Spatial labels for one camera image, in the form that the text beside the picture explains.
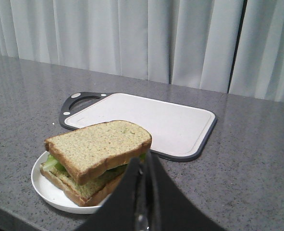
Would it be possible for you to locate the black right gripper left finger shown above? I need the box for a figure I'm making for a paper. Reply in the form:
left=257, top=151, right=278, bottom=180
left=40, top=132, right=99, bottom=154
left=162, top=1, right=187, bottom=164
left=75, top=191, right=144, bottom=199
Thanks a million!
left=76, top=158, right=147, bottom=231

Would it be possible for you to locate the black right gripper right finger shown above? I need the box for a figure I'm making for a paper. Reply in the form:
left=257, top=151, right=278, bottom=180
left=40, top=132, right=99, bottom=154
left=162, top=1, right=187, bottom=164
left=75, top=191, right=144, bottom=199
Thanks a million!
left=145, top=153, right=224, bottom=231

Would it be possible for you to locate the green lettuce leaf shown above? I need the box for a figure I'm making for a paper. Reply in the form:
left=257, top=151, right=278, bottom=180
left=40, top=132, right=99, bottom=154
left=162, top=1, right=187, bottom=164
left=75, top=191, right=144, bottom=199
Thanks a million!
left=42, top=153, right=147, bottom=172

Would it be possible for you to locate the bread slice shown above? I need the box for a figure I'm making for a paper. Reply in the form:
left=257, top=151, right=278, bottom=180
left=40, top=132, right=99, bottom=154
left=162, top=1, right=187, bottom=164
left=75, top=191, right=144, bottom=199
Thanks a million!
left=44, top=120, right=152, bottom=185
left=40, top=164, right=127, bottom=207

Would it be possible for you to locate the white cutting board dark rim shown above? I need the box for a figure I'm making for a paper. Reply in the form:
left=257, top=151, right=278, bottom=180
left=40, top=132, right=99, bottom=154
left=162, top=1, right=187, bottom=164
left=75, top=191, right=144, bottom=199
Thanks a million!
left=59, top=92, right=217, bottom=162

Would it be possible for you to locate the white round plate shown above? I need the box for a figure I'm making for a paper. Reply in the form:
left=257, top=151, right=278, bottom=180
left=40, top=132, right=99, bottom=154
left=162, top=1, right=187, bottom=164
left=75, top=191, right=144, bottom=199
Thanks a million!
left=31, top=151, right=110, bottom=214

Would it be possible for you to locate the light grey curtain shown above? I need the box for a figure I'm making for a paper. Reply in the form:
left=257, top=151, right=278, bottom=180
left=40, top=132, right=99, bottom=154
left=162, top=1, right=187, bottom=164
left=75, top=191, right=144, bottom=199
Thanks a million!
left=0, top=0, right=284, bottom=102

